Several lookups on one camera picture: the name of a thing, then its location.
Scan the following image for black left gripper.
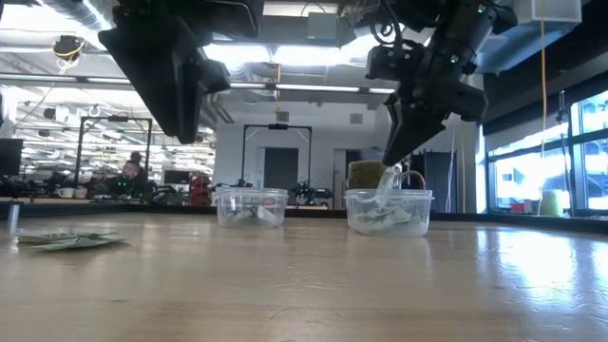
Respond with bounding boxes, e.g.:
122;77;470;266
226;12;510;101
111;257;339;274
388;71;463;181
98;4;264;144

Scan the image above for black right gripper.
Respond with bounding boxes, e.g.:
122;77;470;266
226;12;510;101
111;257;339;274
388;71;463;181
382;78;488;167

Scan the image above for small green white sachet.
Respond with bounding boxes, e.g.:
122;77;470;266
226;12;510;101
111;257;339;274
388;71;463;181
387;206;423;234
226;208;256;227
351;212;400;228
374;164;406;211
12;230;99;245
246;204;280;226

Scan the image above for clear plastic container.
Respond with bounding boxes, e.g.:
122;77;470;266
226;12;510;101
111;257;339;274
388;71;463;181
212;187;290;228
344;188;434;238

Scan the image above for banknotes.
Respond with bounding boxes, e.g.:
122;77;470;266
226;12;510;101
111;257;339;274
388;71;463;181
31;236;130;253

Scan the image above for black cabinet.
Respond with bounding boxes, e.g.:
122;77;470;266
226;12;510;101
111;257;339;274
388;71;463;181
408;150;458;214

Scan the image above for person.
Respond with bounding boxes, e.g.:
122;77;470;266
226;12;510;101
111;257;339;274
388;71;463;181
118;150;148;194

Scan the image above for black ceiling spotlight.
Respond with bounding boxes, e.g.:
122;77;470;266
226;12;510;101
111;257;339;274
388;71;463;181
50;34;87;63

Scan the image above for long ceiling light strip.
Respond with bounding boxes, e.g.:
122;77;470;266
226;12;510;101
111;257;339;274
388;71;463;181
0;72;398;95

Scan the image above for red tool cart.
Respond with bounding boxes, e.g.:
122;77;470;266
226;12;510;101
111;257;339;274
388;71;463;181
188;173;214;207

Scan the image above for large window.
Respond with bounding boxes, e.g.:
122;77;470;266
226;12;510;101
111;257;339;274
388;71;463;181
474;89;608;218

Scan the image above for grey ceiling box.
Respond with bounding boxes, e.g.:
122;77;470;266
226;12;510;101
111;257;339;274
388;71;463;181
306;11;342;42

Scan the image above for yellow-green container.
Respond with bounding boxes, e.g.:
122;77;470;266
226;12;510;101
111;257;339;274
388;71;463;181
540;189;565;219

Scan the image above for black monitor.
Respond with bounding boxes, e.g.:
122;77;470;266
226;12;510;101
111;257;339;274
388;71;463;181
0;138;25;177

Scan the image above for white ceiling box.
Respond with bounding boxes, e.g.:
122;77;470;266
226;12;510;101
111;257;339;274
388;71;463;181
515;0;584;26

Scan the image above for black gantry frame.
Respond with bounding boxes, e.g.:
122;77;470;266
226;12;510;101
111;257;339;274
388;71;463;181
72;114;154;200
239;122;314;206

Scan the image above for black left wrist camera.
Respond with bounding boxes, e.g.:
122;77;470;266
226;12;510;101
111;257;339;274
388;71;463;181
199;59;232;94

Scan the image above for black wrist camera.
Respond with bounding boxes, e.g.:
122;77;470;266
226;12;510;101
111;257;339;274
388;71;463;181
199;59;232;94
365;41;428;82

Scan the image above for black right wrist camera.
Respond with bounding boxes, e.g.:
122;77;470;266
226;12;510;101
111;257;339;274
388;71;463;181
365;41;428;82

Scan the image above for silver ventilation duct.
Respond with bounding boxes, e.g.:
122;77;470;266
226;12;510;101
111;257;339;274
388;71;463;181
42;0;234;127

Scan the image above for silver metal post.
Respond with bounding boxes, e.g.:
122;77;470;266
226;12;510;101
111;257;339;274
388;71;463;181
7;201;22;237

